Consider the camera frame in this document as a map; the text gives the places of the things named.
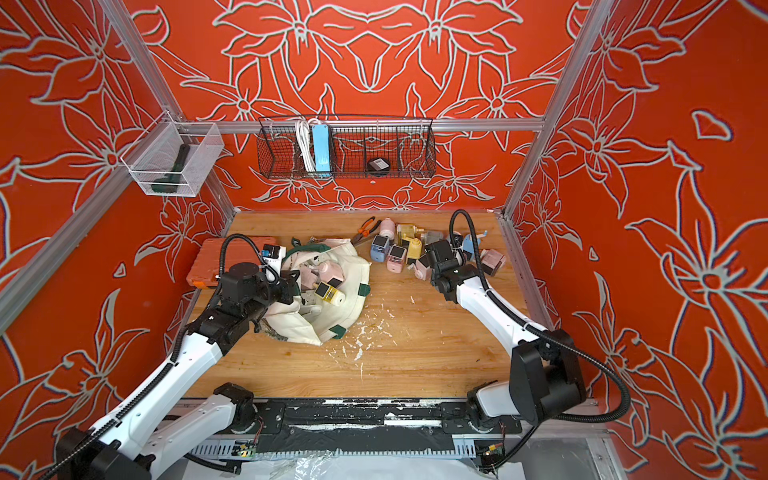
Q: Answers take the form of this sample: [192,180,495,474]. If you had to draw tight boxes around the blue crank pencil sharpener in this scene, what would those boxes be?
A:
[461,233,481,261]

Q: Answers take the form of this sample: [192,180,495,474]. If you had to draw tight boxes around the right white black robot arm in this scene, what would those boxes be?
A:
[426,240,586,425]

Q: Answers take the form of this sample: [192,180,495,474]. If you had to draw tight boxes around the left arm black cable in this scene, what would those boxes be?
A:
[35,233,283,480]

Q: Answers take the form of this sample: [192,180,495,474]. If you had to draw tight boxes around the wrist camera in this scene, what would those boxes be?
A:
[262,244,287,272]
[425,239,464,270]

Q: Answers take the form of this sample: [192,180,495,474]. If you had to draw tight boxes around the white coiled cable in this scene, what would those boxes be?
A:
[295,119,316,174]

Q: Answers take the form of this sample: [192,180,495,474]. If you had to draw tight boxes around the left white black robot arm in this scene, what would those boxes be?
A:
[43,263,299,479]

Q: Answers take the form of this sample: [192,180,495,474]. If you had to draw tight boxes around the orange handled pliers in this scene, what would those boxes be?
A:
[351,216,381,245]

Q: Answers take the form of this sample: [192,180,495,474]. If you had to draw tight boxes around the grey clear pencil sharpener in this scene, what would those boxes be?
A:
[421,231,444,245]

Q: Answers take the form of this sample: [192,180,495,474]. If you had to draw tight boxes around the clear acrylic wall bin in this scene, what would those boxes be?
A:
[120,112,224,198]

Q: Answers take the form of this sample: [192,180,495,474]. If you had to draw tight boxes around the pink square pencil sharpener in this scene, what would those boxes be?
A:
[315,261,345,288]

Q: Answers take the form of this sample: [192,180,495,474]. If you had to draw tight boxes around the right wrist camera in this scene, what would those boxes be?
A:
[425,239,464,270]

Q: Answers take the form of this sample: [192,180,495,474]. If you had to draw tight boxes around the orange plastic tool case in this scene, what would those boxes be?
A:
[186,236,277,290]

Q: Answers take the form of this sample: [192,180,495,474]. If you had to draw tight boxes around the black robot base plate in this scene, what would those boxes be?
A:
[202,397,524,455]

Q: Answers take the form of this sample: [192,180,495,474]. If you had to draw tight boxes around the yellow black square sharpener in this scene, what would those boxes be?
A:
[314,282,346,306]

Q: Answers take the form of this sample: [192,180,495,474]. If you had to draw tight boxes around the blue grey square sharpener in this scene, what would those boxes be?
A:
[370,235,391,263]

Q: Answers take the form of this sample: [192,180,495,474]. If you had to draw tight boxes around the light blue box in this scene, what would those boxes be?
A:
[312,124,331,175]

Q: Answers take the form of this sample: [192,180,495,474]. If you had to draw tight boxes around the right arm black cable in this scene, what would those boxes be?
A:
[448,209,632,470]

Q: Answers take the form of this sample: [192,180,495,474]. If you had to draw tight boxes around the pink black sharpener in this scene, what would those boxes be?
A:
[480,249,507,277]

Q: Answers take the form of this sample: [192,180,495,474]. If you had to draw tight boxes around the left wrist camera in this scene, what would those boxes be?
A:
[262,244,287,272]

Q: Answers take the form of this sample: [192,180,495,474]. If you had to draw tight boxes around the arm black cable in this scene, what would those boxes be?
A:
[448,209,632,470]
[35,233,283,480]

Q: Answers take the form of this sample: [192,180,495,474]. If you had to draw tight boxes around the pink cube sharpener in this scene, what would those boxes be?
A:
[414,256,432,281]

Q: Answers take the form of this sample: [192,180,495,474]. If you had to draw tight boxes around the black wire wall basket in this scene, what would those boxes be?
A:
[256,115,437,180]

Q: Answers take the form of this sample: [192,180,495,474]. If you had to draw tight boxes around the yellow tall pencil sharpener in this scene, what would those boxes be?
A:
[407,238,423,264]

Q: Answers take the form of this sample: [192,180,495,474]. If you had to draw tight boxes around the cream tote bag green handles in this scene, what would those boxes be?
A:
[261,239,371,346]

